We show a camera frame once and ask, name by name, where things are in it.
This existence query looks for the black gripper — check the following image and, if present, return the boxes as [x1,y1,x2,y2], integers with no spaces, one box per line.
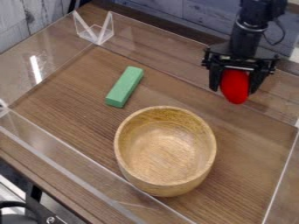
[202,20,280,95]

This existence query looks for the red strawberry toy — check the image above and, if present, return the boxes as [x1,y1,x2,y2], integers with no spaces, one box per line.
[221,69,249,104]

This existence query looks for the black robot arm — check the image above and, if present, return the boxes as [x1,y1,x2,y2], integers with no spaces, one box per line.
[201,0,288,95]

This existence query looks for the green rectangular block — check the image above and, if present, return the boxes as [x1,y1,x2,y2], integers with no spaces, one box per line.
[106,66,145,108]

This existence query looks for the wooden bowl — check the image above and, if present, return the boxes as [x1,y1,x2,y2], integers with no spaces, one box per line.
[114,106,218,197]

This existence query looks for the black table clamp base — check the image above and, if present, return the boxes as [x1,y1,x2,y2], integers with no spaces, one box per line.
[0,185,70,224]

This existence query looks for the clear acrylic corner bracket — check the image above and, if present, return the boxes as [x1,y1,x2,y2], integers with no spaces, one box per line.
[73,11,115,46]

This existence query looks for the clear acrylic tray wall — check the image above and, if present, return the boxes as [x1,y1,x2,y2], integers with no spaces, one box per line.
[0,99,197,224]

